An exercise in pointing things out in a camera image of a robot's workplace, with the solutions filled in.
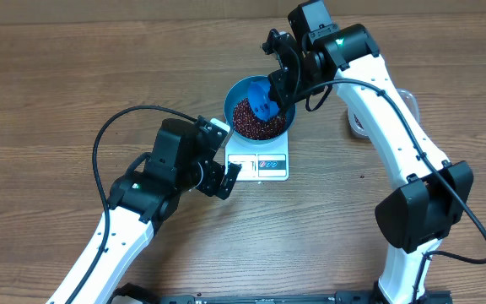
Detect blue plastic measuring scoop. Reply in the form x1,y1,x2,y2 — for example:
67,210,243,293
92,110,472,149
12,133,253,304
247,78,279,122

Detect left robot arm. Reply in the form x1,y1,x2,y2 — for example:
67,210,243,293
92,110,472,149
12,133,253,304
49,117,240,303

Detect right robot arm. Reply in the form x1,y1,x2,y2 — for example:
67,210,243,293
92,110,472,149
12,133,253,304
262,1,473,303

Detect white digital kitchen scale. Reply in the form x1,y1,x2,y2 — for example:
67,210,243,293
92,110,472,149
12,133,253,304
224,133,289,182

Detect teal metal bowl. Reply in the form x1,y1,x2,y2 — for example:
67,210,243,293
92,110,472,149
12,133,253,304
224,75,296,135

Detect red adzuki beans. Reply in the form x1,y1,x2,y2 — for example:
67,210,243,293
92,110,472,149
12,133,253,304
233,98,287,140

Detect clear plastic food container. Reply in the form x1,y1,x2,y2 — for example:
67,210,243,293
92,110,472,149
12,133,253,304
347,89,420,139

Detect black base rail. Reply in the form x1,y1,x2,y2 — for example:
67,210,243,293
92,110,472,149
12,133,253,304
107,282,453,304

